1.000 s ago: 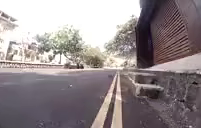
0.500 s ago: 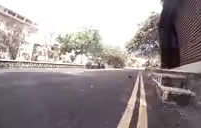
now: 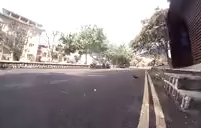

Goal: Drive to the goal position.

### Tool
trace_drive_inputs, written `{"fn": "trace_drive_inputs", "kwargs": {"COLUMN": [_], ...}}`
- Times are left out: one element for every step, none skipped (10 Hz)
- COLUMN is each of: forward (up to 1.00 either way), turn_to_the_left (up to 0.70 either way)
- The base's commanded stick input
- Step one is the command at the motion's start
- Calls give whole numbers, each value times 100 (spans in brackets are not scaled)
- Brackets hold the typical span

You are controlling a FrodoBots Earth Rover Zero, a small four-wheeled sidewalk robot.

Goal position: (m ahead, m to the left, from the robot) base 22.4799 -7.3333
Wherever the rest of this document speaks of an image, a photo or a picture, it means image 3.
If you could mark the parked vehicle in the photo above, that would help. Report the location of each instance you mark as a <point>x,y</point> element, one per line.
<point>99,64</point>

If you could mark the row of trees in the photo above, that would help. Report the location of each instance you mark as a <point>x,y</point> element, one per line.
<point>88,43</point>

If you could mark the large leaning tree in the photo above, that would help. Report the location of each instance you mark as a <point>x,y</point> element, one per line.
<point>153,36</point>

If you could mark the pale multi-storey building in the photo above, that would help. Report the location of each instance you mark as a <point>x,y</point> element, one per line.
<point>19,36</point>

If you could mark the striped stone kerb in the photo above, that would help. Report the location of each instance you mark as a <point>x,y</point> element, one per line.
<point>184,93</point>

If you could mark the dark building with shutter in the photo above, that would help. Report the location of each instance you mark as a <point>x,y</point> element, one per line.
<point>194,30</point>

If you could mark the low striped roadside wall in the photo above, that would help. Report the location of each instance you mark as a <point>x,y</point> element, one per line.
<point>38,64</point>

